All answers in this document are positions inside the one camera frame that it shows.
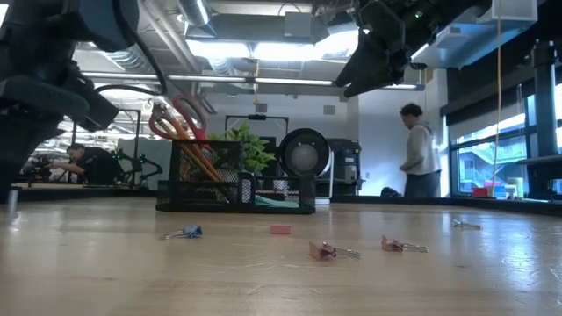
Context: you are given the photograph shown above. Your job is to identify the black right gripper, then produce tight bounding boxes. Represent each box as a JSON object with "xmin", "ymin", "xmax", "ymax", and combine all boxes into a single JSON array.
[{"xmin": 335, "ymin": 0, "xmax": 436, "ymax": 98}]

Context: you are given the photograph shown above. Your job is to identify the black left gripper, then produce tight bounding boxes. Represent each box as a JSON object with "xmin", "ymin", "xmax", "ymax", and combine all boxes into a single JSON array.
[{"xmin": 0, "ymin": 74, "xmax": 91, "ymax": 205}]

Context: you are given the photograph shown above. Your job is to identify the yellow pencil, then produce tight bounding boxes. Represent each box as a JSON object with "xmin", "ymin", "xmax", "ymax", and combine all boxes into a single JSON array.
[
  {"xmin": 151, "ymin": 103, "xmax": 220, "ymax": 183},
  {"xmin": 173, "ymin": 114, "xmax": 226, "ymax": 183}
]

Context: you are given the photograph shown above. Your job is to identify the blue binder clip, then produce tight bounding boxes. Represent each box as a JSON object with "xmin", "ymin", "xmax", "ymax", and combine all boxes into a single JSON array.
[{"xmin": 159, "ymin": 224, "xmax": 204, "ymax": 241}]

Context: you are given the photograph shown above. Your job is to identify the black mesh desk organizer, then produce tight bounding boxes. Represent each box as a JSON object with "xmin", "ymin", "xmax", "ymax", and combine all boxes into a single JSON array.
[{"xmin": 155, "ymin": 139, "xmax": 316, "ymax": 216}]

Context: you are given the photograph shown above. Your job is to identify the person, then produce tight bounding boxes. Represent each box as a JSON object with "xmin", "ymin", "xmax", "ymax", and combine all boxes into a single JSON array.
[
  {"xmin": 43, "ymin": 142, "xmax": 125, "ymax": 186},
  {"xmin": 398, "ymin": 102, "xmax": 443, "ymax": 198}
]

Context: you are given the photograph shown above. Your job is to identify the black equipment cabinet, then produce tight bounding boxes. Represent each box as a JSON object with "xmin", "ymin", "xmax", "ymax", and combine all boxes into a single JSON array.
[{"xmin": 327, "ymin": 138, "xmax": 364, "ymax": 198}]

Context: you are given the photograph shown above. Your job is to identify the green potted plant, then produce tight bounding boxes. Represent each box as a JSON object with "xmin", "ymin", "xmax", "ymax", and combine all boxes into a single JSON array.
[{"xmin": 206, "ymin": 120, "xmax": 277, "ymax": 176}]

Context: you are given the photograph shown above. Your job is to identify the long ceiling light bar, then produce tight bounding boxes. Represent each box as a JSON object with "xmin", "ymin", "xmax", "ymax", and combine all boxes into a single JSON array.
[{"xmin": 81, "ymin": 69, "xmax": 426, "ymax": 92}]

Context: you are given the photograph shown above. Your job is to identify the green sticky note pad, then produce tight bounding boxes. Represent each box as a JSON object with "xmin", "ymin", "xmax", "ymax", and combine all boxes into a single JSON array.
[{"xmin": 254, "ymin": 195, "xmax": 300, "ymax": 209}]

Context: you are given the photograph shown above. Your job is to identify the green cylinder container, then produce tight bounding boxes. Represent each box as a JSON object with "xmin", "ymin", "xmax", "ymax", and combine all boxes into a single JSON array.
[{"xmin": 508, "ymin": 176, "xmax": 525, "ymax": 199}]

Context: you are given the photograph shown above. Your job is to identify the small grey metal post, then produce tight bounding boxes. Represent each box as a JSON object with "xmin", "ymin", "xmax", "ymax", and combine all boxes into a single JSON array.
[{"xmin": 5, "ymin": 187, "xmax": 20, "ymax": 212}]

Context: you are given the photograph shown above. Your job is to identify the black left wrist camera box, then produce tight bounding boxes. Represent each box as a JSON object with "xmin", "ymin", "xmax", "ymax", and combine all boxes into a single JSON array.
[{"xmin": 72, "ymin": 85, "xmax": 120, "ymax": 133}]

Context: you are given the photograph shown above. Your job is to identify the black frame behind plant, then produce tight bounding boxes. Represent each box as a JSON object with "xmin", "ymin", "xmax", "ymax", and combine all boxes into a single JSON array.
[{"xmin": 224, "ymin": 113, "xmax": 290, "ymax": 148}]

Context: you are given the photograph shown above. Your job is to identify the black background station frame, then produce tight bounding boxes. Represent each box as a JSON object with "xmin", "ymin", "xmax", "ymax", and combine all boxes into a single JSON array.
[{"xmin": 69, "ymin": 108, "xmax": 142, "ymax": 188}]

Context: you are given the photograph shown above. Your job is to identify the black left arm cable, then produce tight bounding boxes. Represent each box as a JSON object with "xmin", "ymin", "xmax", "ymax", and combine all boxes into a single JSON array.
[{"xmin": 93, "ymin": 0, "xmax": 169, "ymax": 97}]

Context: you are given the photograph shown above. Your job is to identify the silver ventilation duct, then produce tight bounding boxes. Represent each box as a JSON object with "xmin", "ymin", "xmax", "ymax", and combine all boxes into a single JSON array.
[{"xmin": 104, "ymin": 0, "xmax": 212, "ymax": 118}]

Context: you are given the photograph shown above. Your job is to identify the black support post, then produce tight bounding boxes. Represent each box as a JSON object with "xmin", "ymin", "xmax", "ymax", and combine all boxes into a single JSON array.
[{"xmin": 529, "ymin": 38, "xmax": 562, "ymax": 158}]

